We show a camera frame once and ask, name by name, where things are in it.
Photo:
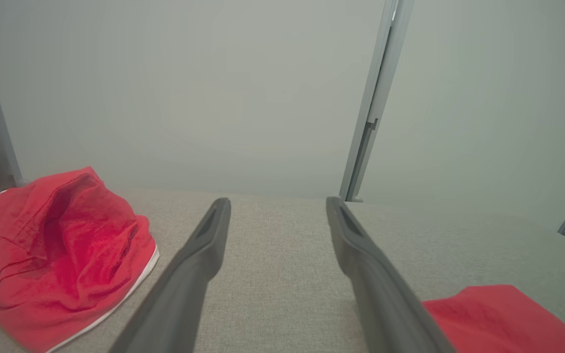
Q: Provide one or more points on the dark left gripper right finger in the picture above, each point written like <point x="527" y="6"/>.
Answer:
<point x="385" y="304"/>

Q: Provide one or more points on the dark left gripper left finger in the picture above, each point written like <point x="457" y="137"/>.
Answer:
<point x="184" y="294"/>

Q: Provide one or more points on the red shorts with striped trim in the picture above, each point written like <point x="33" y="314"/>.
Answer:
<point x="498" y="323"/>

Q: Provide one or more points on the red and white jersey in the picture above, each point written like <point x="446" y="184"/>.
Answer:
<point x="66" y="255"/>

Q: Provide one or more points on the grey partition post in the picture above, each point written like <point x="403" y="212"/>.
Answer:
<point x="368" y="98"/>
<point x="395" y="49"/>

